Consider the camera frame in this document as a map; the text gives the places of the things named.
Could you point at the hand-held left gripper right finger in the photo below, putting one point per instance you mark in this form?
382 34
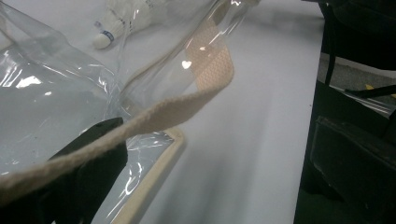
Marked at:
358 174

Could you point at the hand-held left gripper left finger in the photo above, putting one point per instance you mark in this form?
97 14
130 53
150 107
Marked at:
93 177

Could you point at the clear plastic tote bag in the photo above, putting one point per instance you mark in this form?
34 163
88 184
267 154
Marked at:
56 102

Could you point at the white feather shuttlecock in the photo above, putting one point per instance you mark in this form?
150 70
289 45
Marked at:
115 26

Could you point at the white table cover sheet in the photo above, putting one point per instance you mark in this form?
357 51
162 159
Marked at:
249 130

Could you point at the black stand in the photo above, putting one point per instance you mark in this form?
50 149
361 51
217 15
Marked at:
330 46

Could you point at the black curtain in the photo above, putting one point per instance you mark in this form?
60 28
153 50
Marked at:
367 31

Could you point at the metal floor rail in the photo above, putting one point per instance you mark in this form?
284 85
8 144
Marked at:
373 107

